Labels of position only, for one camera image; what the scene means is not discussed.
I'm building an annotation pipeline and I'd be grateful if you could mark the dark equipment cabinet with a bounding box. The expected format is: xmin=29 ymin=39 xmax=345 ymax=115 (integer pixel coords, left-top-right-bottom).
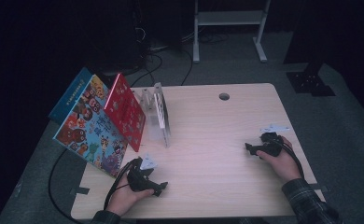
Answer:
xmin=133 ymin=0 xmax=184 ymax=52

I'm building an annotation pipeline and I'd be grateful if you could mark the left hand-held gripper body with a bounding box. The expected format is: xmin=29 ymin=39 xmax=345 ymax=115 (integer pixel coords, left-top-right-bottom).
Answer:
xmin=127 ymin=152 xmax=160 ymax=192

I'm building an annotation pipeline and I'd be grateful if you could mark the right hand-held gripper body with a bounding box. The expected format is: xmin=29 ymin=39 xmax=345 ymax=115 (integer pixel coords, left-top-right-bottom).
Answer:
xmin=259 ymin=124 xmax=290 ymax=158

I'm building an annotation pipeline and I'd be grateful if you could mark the cable bundle under stand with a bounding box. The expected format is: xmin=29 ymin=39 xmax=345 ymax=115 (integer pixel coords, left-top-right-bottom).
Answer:
xmin=198 ymin=32 xmax=231 ymax=45

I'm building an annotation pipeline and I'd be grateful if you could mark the dark blue monster picture book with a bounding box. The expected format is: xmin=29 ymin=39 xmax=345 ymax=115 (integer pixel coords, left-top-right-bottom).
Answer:
xmin=48 ymin=66 xmax=94 ymax=125

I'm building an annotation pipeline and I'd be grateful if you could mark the white metal stand frame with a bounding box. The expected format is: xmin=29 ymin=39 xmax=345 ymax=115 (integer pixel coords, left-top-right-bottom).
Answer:
xmin=192 ymin=0 xmax=272 ymax=64

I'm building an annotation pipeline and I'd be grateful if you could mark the light blue animal picture book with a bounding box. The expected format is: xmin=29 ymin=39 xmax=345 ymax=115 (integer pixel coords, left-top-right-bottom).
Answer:
xmin=52 ymin=74 xmax=130 ymax=178

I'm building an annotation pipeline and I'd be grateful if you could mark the long looping black floor cable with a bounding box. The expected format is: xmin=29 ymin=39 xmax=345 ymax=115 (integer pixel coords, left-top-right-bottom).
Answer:
xmin=48 ymin=148 xmax=78 ymax=224

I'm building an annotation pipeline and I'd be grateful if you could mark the red picture book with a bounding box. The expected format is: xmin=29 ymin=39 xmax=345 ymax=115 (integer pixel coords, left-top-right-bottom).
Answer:
xmin=104 ymin=73 xmax=147 ymax=153

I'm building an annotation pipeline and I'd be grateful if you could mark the right hand-held gripper cable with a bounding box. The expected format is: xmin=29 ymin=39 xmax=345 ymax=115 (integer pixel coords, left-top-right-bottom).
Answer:
xmin=272 ymin=133 xmax=305 ymax=180

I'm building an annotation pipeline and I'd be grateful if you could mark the left hand-held gripper cable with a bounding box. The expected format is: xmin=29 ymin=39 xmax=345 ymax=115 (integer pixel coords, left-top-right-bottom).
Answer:
xmin=104 ymin=157 xmax=141 ymax=210

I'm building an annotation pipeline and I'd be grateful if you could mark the person's left hand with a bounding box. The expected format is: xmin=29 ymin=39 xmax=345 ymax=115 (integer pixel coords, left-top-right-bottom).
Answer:
xmin=106 ymin=173 xmax=155 ymax=217

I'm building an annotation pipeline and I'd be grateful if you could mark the grey tape strip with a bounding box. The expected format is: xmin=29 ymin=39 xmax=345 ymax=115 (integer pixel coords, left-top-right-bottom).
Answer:
xmin=309 ymin=184 xmax=329 ymax=193
xmin=69 ymin=186 xmax=91 ymax=196

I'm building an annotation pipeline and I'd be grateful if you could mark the person's right hand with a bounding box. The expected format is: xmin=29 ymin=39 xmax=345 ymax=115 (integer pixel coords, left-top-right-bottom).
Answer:
xmin=257 ymin=136 xmax=303 ymax=185

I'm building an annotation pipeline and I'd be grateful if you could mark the black stand base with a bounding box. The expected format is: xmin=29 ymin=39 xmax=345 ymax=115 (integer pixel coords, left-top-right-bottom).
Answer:
xmin=286 ymin=60 xmax=337 ymax=97
xmin=94 ymin=66 xmax=120 ymax=87

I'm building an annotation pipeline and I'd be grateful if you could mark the hand-held gripper cable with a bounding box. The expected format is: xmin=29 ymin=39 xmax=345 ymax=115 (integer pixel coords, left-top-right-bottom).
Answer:
xmin=104 ymin=157 xmax=141 ymax=210
xmin=272 ymin=133 xmax=305 ymax=180

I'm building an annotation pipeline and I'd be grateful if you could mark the white expandable book rack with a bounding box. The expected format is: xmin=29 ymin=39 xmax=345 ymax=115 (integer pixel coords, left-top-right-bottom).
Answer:
xmin=132 ymin=82 xmax=172 ymax=148

